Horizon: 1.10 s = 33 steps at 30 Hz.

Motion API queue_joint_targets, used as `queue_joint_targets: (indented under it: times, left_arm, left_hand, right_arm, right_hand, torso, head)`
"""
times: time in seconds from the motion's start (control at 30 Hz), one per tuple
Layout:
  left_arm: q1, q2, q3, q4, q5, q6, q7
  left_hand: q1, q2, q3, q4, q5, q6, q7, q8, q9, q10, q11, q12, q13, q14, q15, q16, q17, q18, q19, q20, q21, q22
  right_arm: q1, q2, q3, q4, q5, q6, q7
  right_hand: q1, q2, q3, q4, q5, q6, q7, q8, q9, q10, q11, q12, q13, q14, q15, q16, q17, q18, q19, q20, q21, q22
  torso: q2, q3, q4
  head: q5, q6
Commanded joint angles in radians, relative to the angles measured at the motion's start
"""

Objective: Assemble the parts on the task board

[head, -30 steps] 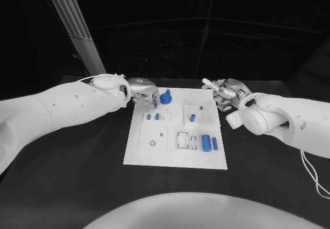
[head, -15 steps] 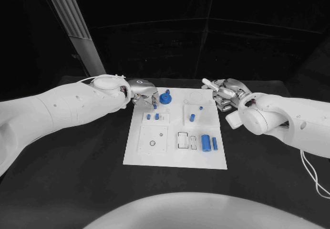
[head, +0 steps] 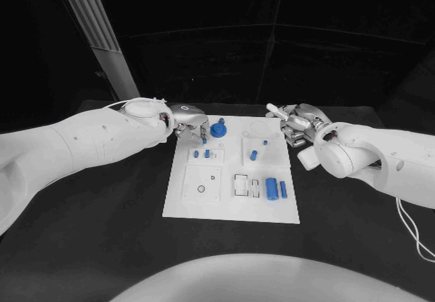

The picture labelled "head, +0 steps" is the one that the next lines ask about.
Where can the blue gear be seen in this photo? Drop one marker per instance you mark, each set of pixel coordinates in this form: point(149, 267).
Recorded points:
point(218, 130)

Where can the grey ribbed post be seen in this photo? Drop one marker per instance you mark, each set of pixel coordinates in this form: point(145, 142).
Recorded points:
point(112, 61)

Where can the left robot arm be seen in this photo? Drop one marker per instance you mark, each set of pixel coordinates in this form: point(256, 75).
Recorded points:
point(68, 151)

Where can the long blue peg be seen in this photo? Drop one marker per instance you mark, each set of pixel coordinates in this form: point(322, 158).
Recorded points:
point(254, 155)

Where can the white task board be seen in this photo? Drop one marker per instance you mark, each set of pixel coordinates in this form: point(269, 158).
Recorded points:
point(231, 207)

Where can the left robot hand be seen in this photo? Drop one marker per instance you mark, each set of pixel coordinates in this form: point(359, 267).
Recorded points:
point(191, 115)

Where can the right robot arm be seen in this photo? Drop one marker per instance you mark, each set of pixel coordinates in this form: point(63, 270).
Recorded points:
point(374, 153)

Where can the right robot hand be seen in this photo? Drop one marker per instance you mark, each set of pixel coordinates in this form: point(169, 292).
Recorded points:
point(303, 118)

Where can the large blue cylinder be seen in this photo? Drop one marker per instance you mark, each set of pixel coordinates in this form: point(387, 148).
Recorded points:
point(272, 188)

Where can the slim blue cylinder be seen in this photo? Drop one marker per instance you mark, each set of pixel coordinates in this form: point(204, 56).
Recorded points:
point(283, 190)

